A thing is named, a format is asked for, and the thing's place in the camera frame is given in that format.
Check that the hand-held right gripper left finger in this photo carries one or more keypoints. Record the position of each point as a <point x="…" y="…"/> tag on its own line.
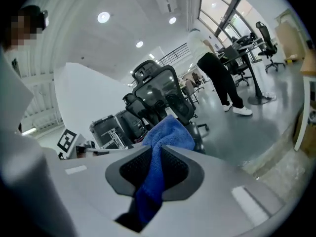
<point x="98" y="181"/>

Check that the grey crumpled rag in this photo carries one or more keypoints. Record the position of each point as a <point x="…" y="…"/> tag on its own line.
<point x="270" y="95"/>

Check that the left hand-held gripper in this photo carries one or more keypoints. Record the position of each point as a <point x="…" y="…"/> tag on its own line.
<point x="66" y="141"/>

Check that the black head-worn camera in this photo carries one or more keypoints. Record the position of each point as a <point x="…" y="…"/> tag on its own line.
<point x="45" y="18"/>

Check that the curved wooden desk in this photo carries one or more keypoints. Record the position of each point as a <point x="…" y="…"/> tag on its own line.
<point x="309" y="63"/>

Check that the black mesh office chair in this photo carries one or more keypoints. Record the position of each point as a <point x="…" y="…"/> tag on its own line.
<point x="133" y="107"/>
<point x="165" y="95"/>

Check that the blue cloth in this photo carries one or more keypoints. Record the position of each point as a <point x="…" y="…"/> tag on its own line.
<point x="170" y="132"/>

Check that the black pedestal table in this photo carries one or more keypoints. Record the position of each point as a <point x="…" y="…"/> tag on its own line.
<point x="254" y="83"/>

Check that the large cardboard box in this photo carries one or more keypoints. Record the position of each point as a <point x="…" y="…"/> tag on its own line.
<point x="290" y="38"/>

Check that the large window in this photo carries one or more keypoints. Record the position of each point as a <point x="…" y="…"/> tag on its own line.
<point x="222" y="11"/>

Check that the metal railing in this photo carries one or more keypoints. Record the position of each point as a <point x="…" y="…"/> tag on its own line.
<point x="176" y="54"/>

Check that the ceiling air vent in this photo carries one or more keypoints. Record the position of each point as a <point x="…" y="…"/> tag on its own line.
<point x="166" y="0"/>

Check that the round ceiling light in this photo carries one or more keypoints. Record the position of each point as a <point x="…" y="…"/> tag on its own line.
<point x="172" y="20"/>
<point x="103" y="17"/>
<point x="139" y="44"/>

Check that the person's head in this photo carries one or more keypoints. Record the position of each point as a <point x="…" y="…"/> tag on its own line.
<point x="24" y="33"/>

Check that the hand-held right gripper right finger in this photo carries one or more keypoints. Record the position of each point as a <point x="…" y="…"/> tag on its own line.
<point x="222" y="194"/>

